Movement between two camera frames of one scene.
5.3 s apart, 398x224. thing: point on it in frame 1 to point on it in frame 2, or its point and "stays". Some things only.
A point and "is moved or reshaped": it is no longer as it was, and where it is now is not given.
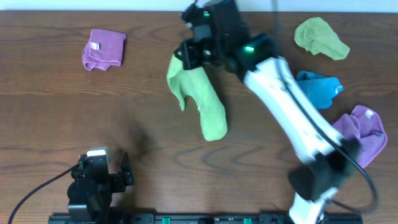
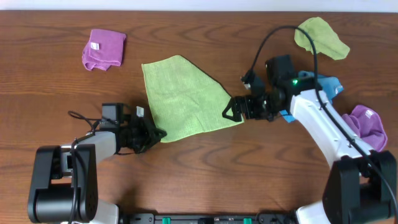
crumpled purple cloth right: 365,124 stays
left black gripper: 122,180 to 149,129
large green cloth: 197,83 is moved or reshaped
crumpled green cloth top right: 316,35 stays
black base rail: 200,218 stays
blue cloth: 320,89 stays
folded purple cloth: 104,48 stays
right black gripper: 189,59 to 236,102
